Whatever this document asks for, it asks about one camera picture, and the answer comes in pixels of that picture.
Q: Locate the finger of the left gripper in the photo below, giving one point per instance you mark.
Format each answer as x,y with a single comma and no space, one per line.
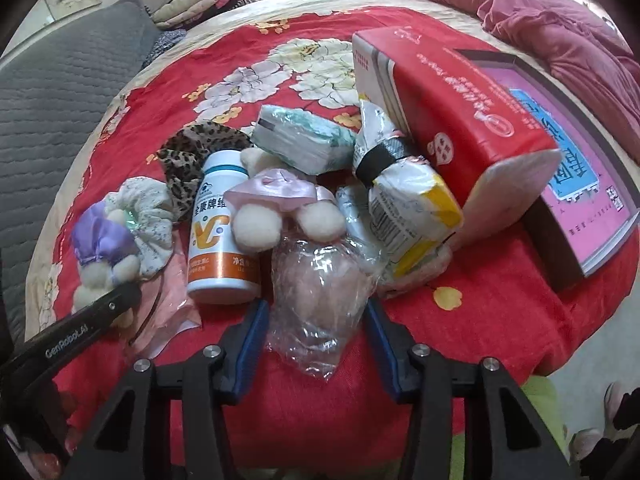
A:
48,352

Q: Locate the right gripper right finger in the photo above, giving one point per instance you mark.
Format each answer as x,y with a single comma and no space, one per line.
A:
504,436

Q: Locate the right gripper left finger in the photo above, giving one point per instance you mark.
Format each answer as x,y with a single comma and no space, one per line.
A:
167,422

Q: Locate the white floral scrunchie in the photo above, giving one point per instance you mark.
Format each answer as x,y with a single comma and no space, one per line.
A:
149,216

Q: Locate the clear plastic bag pink item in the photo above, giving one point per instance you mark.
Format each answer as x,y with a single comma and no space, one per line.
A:
319,293

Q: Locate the leopard print scrunchie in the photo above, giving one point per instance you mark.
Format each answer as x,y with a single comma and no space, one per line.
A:
183,156

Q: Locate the green white tissue pack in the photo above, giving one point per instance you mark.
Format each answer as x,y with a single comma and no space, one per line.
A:
307,142

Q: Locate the green fuzzy clothing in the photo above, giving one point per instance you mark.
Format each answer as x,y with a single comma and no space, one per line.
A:
540,392

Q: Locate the pink flat plastic packet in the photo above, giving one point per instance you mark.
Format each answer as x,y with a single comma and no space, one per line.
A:
165,311

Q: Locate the red floral blanket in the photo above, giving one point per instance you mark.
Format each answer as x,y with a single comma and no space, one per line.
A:
317,400

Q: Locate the white orange vitamin bottle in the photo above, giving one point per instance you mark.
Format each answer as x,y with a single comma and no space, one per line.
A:
219,272

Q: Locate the pink shallow box tray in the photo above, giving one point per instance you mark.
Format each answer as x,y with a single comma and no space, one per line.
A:
590,207

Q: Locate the grey quilted headboard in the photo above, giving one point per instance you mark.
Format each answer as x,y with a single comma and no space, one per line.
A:
53,95

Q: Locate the red tissue box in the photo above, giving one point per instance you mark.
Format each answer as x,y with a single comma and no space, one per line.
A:
494,156

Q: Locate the folded blankets stack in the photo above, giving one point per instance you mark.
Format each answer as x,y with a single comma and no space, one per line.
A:
185,14

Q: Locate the pink quilted duvet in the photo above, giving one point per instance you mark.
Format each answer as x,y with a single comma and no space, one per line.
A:
580,50

